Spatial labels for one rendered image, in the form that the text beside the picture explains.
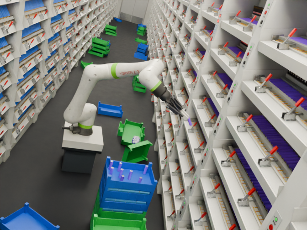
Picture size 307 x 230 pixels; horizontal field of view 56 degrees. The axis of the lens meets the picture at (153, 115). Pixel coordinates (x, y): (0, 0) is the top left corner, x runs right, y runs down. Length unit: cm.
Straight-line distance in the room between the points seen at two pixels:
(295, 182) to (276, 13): 77
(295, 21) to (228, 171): 73
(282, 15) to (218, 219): 95
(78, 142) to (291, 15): 169
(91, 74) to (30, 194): 99
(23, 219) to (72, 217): 32
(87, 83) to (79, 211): 92
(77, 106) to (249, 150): 138
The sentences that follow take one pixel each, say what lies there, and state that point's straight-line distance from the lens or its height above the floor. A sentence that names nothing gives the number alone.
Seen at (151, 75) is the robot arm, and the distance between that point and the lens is 184.
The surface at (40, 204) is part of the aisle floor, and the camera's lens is 231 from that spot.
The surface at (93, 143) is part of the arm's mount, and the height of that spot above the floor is 34.
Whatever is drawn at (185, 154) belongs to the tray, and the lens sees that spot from 219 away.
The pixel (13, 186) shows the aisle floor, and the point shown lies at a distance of 243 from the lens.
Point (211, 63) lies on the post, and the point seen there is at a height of 122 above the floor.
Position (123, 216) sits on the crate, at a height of 27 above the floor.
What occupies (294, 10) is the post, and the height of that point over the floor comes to 167.
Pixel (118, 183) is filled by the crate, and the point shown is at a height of 52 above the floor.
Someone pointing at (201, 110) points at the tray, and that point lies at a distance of 200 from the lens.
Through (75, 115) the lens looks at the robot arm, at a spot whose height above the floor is 56.
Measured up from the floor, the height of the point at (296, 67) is 148.
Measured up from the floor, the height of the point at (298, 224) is 112.
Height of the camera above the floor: 160
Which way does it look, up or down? 23 degrees down
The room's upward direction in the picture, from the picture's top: 18 degrees clockwise
